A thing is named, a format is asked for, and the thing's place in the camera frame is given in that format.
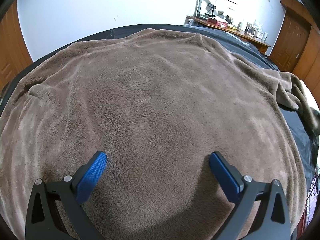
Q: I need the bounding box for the wooden door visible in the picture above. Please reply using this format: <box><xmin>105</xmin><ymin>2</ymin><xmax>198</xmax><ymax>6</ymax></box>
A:
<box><xmin>0</xmin><ymin>1</ymin><xmax>33</xmax><ymax>88</ymax></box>
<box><xmin>270</xmin><ymin>0</ymin><xmax>319</xmax><ymax>86</ymax></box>

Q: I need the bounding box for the wooden desk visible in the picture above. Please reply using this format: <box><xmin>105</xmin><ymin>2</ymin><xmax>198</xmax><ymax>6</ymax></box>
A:
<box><xmin>185</xmin><ymin>16</ymin><xmax>271</xmax><ymax>54</ymax></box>

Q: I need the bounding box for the brown fleece blanket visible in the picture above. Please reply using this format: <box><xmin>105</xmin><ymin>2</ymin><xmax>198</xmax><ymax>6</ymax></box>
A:
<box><xmin>0</xmin><ymin>28</ymin><xmax>320</xmax><ymax>240</ymax></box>

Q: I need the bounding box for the red tissue box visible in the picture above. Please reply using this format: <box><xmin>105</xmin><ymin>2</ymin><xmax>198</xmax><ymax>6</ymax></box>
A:
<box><xmin>213</xmin><ymin>19</ymin><xmax>228</xmax><ymax>28</ymax></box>

